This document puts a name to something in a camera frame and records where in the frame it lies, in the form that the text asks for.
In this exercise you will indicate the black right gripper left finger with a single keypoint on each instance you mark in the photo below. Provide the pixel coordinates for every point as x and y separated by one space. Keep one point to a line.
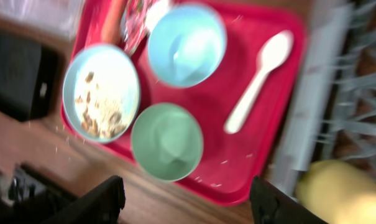
100 205

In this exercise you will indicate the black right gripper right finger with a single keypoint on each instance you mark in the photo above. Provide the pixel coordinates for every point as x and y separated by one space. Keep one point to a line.
271 206

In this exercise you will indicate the yellow plastic cup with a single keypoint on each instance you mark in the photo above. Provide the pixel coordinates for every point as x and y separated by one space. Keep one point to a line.
338 192

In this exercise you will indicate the mint green cup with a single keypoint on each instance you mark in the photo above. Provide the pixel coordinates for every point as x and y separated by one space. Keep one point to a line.
167 142

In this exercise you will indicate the white plastic spoon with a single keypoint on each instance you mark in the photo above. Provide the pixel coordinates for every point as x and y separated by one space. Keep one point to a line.
272 55

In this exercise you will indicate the orange carrot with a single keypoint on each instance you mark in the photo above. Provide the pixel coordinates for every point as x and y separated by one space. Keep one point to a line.
110 32

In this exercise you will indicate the light blue bowl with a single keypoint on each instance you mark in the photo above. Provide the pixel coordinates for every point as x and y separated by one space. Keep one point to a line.
187 45

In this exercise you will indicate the red foil wrapper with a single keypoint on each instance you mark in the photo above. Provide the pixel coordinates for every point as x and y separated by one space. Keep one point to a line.
133 28

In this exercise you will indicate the white tissue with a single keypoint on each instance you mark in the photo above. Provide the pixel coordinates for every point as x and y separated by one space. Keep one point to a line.
155 12

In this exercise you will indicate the grey dishwasher rack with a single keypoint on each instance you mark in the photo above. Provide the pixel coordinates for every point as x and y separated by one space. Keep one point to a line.
333 109

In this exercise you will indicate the black waste tray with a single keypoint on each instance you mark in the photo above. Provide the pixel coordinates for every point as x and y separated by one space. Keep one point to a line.
28 70

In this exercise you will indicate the red plastic tray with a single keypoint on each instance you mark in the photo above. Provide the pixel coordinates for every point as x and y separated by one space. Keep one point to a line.
230 161

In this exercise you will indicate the clear plastic storage bin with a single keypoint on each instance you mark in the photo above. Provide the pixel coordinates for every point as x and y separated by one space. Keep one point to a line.
58 17

